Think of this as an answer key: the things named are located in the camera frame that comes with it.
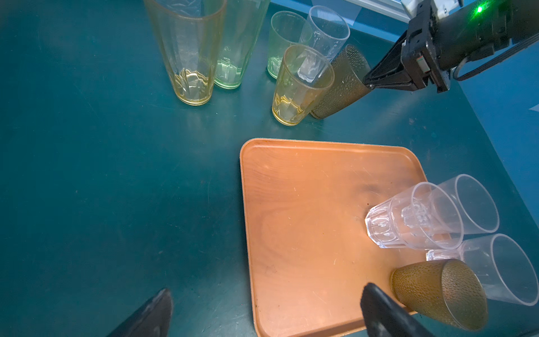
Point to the tall green glass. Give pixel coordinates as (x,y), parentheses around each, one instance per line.
(243,23)

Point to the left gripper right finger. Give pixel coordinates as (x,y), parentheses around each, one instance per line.
(384,317)

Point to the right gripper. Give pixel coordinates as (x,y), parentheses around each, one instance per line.
(460,46)

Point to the small olive textured cup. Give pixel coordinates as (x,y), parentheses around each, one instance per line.
(447,291)

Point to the dark olive textured cup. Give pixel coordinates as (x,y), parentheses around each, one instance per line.
(350,68)

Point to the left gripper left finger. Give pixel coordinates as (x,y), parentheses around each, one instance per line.
(153,318)

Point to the orange plastic tray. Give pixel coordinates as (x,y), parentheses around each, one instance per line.
(309,254)

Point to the clear faceted glass back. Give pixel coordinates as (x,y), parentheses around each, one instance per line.
(329,34)

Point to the clear faceted glass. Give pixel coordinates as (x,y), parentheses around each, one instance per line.
(475,204)
(422,217)
(329,34)
(501,265)

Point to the tall amber glass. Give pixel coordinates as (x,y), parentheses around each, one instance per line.
(189,34)

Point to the short yellow glass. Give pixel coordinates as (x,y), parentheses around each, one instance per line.
(293,99)

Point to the aluminium rear frame bar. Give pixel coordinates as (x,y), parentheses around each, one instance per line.
(390,8)

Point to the short green glass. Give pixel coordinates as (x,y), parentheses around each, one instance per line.
(286,29)

